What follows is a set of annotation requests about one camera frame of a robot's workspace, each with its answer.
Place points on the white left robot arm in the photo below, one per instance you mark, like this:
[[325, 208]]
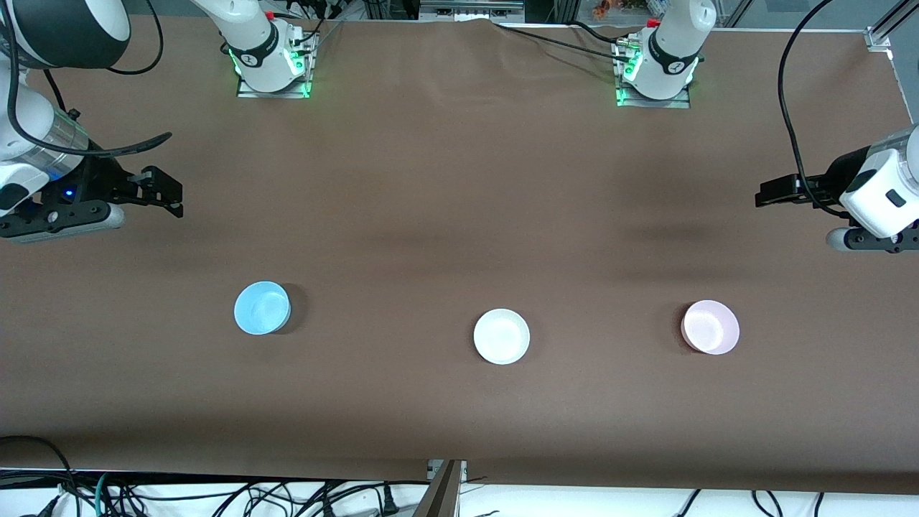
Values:
[[675, 43]]

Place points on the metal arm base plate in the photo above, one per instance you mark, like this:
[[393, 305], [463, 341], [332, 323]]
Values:
[[287, 94], [675, 104]]

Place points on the black power plug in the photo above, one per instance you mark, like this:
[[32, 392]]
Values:
[[388, 501]]

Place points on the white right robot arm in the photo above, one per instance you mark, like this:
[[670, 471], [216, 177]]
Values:
[[251, 36]]

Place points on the brown table cover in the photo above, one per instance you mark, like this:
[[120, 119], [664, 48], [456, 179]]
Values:
[[459, 215]]

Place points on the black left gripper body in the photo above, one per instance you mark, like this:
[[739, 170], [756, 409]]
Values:
[[835, 178]]

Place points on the grey metal rail device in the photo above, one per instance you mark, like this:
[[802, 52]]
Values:
[[470, 8]]

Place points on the aluminium corner bracket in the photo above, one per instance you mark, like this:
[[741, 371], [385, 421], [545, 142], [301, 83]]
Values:
[[887, 29]]

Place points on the pink bowl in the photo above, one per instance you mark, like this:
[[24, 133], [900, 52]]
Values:
[[709, 327]]

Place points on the aluminium profile beam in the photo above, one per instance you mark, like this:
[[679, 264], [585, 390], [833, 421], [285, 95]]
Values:
[[439, 492]]

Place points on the orange small object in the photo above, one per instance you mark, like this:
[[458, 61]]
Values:
[[610, 7]]

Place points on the white bowl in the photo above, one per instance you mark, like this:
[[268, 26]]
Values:
[[501, 336]]

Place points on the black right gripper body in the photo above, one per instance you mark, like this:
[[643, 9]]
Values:
[[97, 184]]

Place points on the blue bowl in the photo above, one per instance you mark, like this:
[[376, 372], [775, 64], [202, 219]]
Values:
[[261, 308]]

